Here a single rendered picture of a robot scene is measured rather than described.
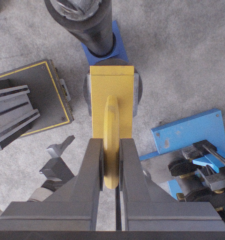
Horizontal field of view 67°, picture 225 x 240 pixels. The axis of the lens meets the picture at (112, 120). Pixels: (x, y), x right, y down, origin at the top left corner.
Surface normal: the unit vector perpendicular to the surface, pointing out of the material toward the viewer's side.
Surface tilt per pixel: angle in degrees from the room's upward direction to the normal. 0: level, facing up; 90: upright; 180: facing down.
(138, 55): 0
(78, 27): 0
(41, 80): 0
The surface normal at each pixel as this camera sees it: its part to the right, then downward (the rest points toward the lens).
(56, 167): 0.84, -0.23
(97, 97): 0.00, 0.29
